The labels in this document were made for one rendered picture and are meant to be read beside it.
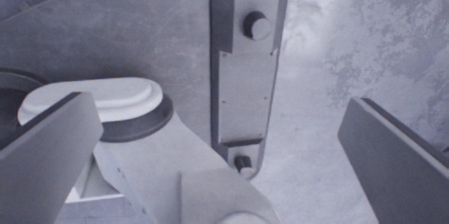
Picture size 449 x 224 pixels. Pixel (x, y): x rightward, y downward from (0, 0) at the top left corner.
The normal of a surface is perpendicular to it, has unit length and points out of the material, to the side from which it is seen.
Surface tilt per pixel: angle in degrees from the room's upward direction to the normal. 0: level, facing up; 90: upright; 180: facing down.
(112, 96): 90
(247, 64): 0
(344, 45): 0
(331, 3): 0
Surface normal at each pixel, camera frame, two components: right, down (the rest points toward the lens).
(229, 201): -0.06, -0.99
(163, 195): 0.02, -0.86
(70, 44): 0.20, 0.51
